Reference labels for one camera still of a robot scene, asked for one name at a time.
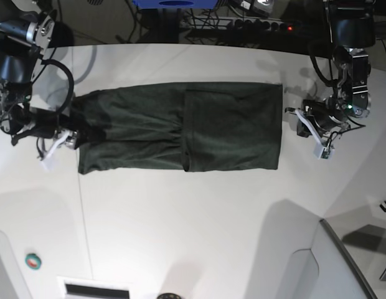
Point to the blue plastic bin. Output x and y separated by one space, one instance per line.
175 4

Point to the grey power strip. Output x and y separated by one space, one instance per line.
235 23

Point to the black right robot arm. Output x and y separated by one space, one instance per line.
24 39

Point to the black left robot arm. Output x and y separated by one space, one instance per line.
351 30

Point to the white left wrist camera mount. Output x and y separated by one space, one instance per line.
324 149

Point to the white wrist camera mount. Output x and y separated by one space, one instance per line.
46 156
324 149

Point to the black white label plate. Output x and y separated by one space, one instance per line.
95 289

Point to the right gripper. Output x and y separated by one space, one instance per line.
41 125

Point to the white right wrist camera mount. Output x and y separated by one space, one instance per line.
46 156

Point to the dark green t-shirt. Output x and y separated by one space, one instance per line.
189 126

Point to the black round knob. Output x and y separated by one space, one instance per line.
168 296

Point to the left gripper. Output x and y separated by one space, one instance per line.
327 117

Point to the green red round button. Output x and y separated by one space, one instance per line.
33 261

